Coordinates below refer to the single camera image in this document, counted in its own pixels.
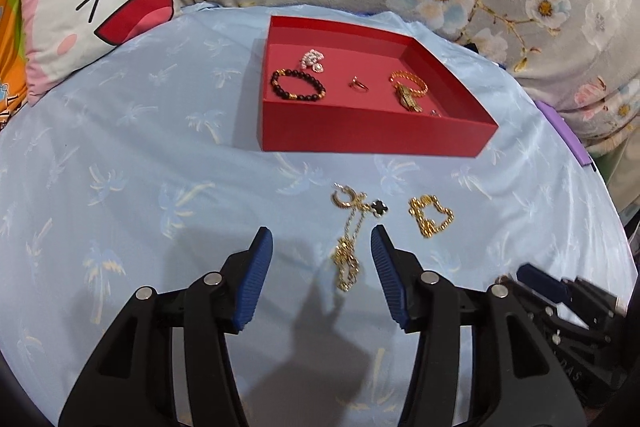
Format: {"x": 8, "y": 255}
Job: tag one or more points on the purple mat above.
{"x": 565, "y": 127}

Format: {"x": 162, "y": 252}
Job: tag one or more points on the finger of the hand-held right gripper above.
{"x": 542, "y": 313}
{"x": 540, "y": 279}

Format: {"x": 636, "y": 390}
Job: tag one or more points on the pink cartoon face pillow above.
{"x": 75, "y": 47}

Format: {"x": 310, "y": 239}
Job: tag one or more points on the red cardboard box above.
{"x": 370, "y": 132}

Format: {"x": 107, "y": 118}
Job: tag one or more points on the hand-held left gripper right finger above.
{"x": 390, "y": 287}

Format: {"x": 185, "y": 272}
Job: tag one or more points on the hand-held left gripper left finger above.
{"x": 252, "y": 287}

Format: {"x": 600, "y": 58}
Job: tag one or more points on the gold wristwatch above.
{"x": 407, "y": 99}

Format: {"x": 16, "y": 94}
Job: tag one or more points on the colourful cartoon blanket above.
{"x": 10, "y": 57}

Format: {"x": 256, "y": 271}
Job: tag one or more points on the gold hoop earring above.
{"x": 340, "y": 199}

